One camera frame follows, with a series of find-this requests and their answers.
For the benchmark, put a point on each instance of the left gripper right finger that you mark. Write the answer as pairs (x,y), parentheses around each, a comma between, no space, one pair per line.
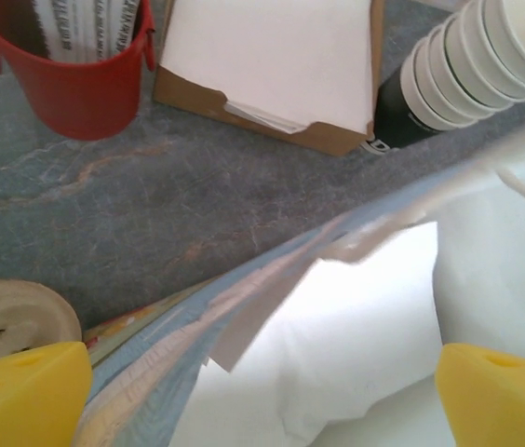
(504,400)

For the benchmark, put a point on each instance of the paper-wrapped straw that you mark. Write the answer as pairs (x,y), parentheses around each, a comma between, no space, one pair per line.
(127,23)
(99,28)
(64,28)

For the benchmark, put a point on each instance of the red plastic cup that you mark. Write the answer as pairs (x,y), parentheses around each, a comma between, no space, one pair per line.
(81,102)

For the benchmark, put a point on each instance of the white paper napkin stack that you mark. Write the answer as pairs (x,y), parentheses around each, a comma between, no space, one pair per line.
(267,56)

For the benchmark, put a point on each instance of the brown pulp cup carrier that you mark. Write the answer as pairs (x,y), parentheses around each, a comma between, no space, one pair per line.
(20,307)

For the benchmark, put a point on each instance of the stack of white paper cups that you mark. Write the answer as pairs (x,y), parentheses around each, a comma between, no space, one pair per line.
(397,121)

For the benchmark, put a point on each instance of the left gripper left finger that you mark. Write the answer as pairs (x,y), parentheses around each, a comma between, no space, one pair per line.
(20,400)

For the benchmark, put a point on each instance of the printed paper carry bag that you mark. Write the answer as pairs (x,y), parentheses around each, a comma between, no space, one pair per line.
(151,382)

